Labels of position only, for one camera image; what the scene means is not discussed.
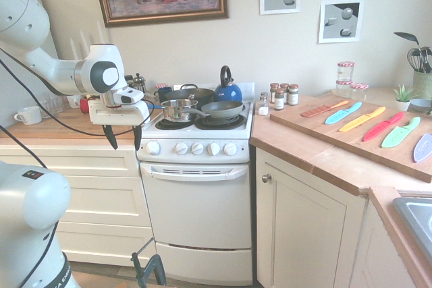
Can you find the lilac sheathed knife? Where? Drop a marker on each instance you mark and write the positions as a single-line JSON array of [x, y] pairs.
[[422, 148]]

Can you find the round metal cabinet knob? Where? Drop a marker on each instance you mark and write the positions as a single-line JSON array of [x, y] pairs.
[[266, 178]]

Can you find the small steel saucepan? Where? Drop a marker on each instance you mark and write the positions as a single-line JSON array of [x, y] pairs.
[[177, 110]]

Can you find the white oven door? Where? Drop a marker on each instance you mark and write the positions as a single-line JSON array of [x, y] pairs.
[[197, 205]]

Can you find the green sheathed knife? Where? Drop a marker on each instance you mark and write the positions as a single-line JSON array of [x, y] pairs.
[[398, 134]]

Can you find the blue sheathed knife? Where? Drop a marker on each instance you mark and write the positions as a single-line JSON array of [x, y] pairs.
[[342, 113]]

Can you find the clear drinking glass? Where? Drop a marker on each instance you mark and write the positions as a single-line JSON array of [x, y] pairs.
[[54, 103]]

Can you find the dark orange sheathed knife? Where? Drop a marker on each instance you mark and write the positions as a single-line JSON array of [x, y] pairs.
[[320, 109]]

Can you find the wooden cutting board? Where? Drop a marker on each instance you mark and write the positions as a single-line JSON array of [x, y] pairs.
[[354, 133]]

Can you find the small potted succulent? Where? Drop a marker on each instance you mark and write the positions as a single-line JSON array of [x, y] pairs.
[[403, 97]]

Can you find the black whisk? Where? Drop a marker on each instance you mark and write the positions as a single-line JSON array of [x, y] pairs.
[[413, 58]]

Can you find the black metal clamp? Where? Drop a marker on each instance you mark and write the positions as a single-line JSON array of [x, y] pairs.
[[148, 269]]

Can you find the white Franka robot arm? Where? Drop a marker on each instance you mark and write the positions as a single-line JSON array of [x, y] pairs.
[[23, 18]]

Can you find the dark wok with lid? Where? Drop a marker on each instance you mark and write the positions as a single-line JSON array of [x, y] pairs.
[[190, 93]]

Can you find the stainless steel sink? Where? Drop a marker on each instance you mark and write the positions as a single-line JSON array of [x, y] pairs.
[[416, 220]]

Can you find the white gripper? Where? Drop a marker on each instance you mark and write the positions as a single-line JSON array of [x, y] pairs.
[[116, 109]]

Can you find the red sheathed knife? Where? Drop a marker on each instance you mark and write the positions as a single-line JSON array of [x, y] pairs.
[[381, 127]]

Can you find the tall glass jar checkered lid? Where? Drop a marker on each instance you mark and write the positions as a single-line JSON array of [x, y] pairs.
[[345, 71]]

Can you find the brown lid spice jar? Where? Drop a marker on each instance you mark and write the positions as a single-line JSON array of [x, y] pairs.
[[279, 100], [293, 95], [285, 87], [274, 89]]

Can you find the dark blue mug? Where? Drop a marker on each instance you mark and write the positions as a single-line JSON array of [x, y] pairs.
[[162, 94]]

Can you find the yellow sheathed knife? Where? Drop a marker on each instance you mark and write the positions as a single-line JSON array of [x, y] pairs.
[[361, 119]]

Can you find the glass salt shaker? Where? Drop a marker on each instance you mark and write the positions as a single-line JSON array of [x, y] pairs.
[[263, 105]]

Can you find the grey shapes print with sphere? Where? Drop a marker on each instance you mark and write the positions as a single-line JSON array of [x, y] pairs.
[[341, 20]]

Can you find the white freestanding oven stove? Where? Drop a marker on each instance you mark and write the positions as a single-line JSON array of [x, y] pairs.
[[199, 166]]

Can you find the large white stove knob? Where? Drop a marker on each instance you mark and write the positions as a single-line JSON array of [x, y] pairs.
[[153, 147]]

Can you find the pale blue bowl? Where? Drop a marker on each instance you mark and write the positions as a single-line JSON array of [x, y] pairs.
[[420, 105]]

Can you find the green utensil holder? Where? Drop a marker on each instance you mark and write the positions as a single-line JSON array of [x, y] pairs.
[[422, 85]]

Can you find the red checkered lid jar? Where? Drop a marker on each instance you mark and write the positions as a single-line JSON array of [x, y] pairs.
[[162, 86]]

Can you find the white oven bottom drawer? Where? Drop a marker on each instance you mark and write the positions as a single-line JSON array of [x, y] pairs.
[[206, 262]]

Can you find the grey frying pan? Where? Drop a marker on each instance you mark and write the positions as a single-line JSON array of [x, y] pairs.
[[224, 108]]

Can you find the short glass jar checkered lid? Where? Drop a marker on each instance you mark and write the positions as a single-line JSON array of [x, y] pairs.
[[343, 88], [358, 90]]

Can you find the white coffee mug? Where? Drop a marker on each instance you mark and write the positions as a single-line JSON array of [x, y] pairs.
[[28, 114]]

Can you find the white small cup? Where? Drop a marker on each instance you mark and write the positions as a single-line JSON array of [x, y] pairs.
[[72, 100]]

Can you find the cream drawer cabinet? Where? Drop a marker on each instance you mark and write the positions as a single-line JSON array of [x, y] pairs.
[[94, 200]]

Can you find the glass french press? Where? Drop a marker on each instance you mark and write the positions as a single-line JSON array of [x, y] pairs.
[[139, 83]]

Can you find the cream corner cabinet door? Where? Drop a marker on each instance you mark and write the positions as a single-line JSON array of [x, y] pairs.
[[303, 230]]

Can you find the white taper candle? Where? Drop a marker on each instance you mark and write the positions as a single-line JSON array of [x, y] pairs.
[[83, 43], [73, 49]]

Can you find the red small cup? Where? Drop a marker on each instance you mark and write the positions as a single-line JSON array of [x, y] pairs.
[[84, 106]]

